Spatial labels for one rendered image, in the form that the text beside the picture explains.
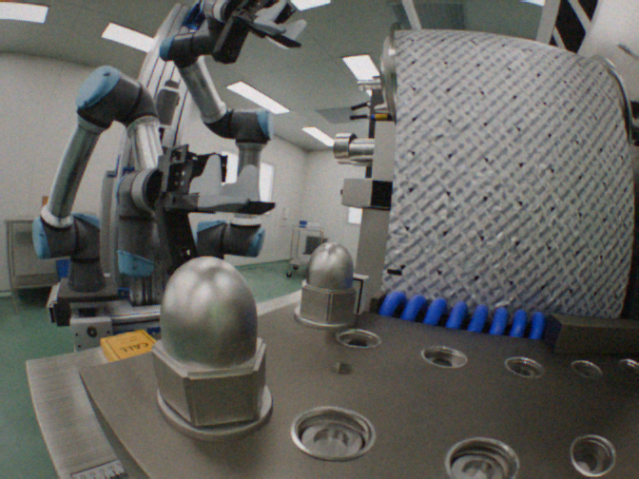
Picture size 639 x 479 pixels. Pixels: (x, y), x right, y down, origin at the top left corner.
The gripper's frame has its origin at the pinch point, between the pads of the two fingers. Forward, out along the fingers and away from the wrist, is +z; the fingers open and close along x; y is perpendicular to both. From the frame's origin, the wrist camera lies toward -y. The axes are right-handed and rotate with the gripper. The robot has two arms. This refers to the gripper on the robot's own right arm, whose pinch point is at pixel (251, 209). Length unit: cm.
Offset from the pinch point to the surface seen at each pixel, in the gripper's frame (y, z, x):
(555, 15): 49, 46, 20
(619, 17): 30, 46, -1
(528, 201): 3.0, 24.9, -0.2
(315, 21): 171, -87, 133
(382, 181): 4.5, 11.2, 7.1
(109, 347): -16.6, -10.5, -12.9
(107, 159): 54, -341, 77
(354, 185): 3.8, 8.0, 7.1
